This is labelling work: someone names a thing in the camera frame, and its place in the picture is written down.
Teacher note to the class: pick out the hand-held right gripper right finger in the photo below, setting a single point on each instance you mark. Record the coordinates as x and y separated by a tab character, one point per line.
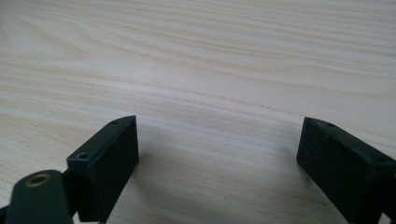
342	174

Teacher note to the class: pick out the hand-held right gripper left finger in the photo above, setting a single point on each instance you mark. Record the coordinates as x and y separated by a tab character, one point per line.
106	174

